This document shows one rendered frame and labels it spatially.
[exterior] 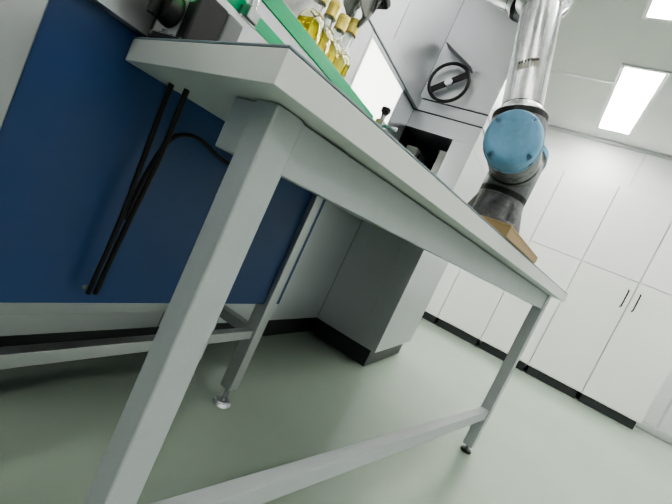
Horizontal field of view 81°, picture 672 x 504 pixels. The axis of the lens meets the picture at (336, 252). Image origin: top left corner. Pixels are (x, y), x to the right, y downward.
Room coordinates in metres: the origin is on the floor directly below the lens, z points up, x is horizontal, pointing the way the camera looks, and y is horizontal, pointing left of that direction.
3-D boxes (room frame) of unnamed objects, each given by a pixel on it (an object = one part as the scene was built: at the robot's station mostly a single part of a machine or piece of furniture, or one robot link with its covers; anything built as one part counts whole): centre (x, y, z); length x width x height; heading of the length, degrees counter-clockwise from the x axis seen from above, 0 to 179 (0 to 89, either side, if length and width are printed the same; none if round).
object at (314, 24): (1.04, 0.30, 0.99); 0.06 x 0.06 x 0.21; 63
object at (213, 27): (0.57, 0.31, 0.79); 0.08 x 0.08 x 0.08; 64
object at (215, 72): (1.43, 0.19, 0.73); 1.58 x 1.52 x 0.04; 141
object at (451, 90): (2.04, -0.16, 1.49); 0.21 x 0.05 x 0.21; 64
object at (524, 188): (1.01, -0.32, 0.94); 0.13 x 0.12 x 0.14; 152
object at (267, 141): (1.00, -0.33, 0.36); 1.51 x 0.09 x 0.71; 141
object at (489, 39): (2.35, -0.38, 1.69); 0.70 x 0.37 x 0.89; 154
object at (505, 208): (1.01, -0.32, 0.82); 0.15 x 0.15 x 0.10
